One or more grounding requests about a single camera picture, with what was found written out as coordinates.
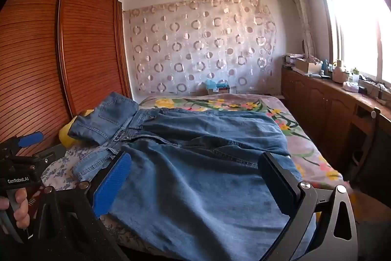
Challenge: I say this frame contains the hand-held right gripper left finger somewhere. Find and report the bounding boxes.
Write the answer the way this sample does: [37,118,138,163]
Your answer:
[31,151,132,261]

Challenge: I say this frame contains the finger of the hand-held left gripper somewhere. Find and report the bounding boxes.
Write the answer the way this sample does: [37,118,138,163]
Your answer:
[29,144,66,169]
[0,131,44,158]

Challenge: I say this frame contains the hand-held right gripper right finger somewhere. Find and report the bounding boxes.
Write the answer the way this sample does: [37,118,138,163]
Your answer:
[257,152,358,261]

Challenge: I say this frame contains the blue denim pants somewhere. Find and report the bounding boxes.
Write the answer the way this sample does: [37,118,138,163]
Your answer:
[72,106,318,261]

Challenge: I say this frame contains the person's left hand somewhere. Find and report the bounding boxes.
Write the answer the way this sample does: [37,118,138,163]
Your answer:
[0,188,31,231]

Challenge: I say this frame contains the blue floral bed sheet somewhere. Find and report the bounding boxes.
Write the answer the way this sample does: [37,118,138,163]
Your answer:
[41,145,172,252]

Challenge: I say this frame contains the pink floral blanket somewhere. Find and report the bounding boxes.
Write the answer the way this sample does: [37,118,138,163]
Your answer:
[139,94,344,185]

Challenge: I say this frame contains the folded blue jeans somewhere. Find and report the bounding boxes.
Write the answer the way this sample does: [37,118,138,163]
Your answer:
[67,92,140,146]

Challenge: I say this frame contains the dark waste bin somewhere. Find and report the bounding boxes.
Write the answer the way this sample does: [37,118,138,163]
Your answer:
[351,151,365,173]

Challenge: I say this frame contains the long wooden cabinet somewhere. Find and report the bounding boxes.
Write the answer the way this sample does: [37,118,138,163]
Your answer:
[281,67,391,188]

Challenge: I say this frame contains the wooden slatted wardrobe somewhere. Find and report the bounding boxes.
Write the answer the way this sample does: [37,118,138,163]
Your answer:
[0,0,133,158]

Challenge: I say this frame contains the cardboard box with blue bags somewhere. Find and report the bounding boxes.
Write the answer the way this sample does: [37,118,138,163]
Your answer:
[204,79,231,95]

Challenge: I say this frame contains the open cardboard box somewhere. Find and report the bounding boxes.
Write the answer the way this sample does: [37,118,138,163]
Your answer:
[295,59,322,75]

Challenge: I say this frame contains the stack of papers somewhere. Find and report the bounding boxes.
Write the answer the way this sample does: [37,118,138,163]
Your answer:
[282,53,306,67]

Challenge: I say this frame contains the white container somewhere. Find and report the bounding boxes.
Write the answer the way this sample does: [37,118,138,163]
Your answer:
[332,61,350,82]

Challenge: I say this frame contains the pale window curtain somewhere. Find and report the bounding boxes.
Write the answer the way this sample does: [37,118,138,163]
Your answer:
[285,0,316,57]

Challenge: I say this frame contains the wooden framed window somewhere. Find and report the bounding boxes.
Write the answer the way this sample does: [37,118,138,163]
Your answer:
[312,0,391,87]

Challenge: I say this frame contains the circle patterned wall curtain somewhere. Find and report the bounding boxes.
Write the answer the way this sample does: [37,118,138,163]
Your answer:
[122,0,277,96]

